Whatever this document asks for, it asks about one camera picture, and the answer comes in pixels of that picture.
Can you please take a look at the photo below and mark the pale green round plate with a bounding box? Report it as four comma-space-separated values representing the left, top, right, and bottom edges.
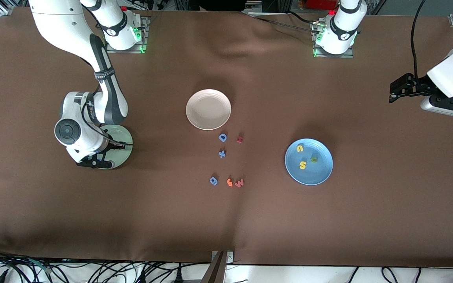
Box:
100, 124, 133, 169

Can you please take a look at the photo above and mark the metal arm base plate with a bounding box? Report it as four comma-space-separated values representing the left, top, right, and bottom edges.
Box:
106, 17, 148, 54
312, 22, 355, 59

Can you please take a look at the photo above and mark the small metal table bracket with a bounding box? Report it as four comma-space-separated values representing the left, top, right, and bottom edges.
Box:
211, 251, 235, 265

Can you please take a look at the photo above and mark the black cable across cloth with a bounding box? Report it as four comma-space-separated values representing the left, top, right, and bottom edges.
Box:
250, 11, 321, 32

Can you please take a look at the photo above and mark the brown table cloth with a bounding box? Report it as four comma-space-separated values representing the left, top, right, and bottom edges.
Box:
0, 8, 453, 268

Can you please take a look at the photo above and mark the cream white round plate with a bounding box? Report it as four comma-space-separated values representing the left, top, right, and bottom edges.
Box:
186, 89, 232, 130

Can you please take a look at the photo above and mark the dark metal post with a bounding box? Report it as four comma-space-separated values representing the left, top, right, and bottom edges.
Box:
201, 252, 226, 283

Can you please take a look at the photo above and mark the red box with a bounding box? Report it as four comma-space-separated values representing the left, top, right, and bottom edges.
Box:
307, 0, 337, 10

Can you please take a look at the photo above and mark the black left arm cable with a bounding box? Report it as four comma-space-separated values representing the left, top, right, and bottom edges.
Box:
411, 0, 427, 79

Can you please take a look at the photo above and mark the blue round plate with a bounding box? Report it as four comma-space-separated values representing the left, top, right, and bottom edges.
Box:
285, 138, 333, 186

